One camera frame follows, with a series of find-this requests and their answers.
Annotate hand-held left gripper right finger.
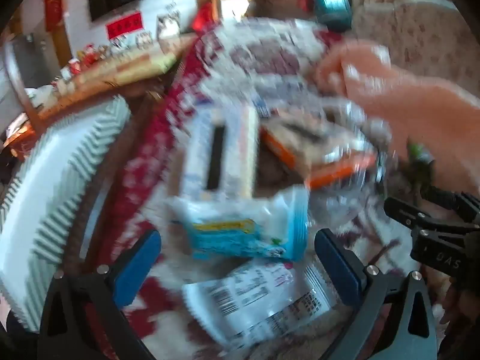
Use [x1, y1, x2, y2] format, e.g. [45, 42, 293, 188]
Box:
[314, 228, 439, 360]

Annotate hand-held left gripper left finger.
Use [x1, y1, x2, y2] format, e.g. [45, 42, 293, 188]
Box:
[37, 229, 162, 360]

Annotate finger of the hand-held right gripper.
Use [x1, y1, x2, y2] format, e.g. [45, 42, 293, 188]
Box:
[383, 191, 480, 230]

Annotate white packet with barcode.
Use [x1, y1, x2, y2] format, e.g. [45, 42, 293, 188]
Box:
[182, 258, 340, 350]

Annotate blue and white snack packet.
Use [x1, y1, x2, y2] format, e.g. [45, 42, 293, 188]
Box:
[170, 189, 310, 262]

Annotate beige packet with orange edges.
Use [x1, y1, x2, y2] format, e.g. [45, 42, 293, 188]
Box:
[260, 114, 377, 190]

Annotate green striped white box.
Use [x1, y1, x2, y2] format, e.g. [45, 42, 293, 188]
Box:
[0, 95, 132, 332]

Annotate white packet with black window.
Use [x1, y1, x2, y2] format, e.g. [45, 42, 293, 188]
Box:
[182, 107, 260, 200]

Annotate red and white floral blanket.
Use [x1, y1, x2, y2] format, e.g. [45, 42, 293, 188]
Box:
[86, 19, 480, 360]

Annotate peach cloth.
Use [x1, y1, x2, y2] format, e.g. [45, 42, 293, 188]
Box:
[317, 41, 480, 197]

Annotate wooden dresser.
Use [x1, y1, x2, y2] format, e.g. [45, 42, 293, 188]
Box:
[4, 32, 197, 147]

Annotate red plush toy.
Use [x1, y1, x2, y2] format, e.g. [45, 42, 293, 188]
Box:
[79, 44, 99, 65]

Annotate teal bag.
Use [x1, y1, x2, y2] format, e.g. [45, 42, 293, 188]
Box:
[313, 0, 354, 31]

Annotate wooden shelf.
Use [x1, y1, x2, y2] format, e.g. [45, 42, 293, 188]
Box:
[209, 0, 256, 20]

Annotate red hanging decoration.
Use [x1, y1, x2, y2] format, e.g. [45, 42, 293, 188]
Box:
[42, 0, 65, 34]

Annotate small photo frame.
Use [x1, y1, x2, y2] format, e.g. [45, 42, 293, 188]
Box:
[134, 31, 154, 49]

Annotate red wall sign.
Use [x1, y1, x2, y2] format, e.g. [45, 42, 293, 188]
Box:
[106, 12, 145, 40]

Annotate large photo frame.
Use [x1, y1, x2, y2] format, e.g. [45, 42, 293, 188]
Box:
[155, 2, 181, 43]

